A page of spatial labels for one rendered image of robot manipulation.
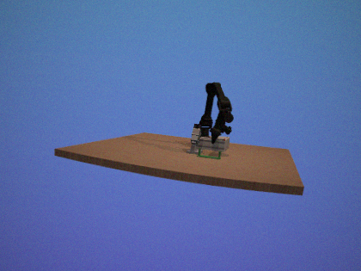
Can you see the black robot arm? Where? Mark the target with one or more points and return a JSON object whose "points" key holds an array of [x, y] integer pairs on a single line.
{"points": [[223, 105]]}

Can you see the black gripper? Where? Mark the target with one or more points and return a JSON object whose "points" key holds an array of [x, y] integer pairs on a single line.
{"points": [[215, 131]]}

